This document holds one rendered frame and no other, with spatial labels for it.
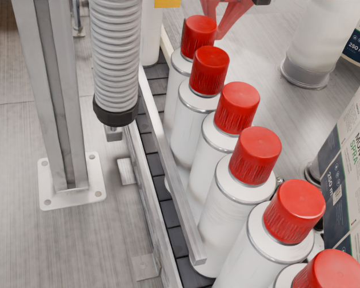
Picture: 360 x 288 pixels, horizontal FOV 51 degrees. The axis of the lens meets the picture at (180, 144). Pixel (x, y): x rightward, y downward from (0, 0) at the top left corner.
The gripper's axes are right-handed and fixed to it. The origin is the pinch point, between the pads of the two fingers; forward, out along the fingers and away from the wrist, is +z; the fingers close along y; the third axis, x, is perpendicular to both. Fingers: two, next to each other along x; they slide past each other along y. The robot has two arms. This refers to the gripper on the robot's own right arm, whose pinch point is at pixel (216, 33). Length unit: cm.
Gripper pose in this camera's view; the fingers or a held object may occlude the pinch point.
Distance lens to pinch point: 50.8
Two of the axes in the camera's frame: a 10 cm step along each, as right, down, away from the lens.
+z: -1.3, 6.5, 7.5
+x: -9.5, 1.4, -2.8
